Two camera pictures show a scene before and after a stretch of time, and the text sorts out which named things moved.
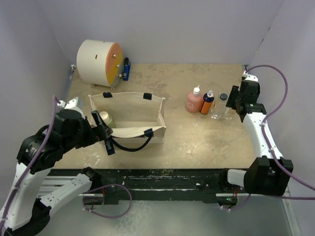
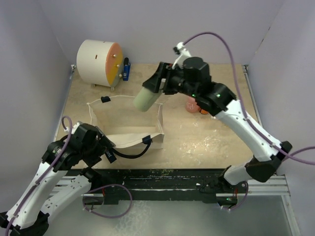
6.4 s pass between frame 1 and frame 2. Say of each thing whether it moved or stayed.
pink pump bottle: stayed
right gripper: moved
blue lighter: stayed
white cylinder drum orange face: stayed
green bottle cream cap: moved
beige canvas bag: moved
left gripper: moved
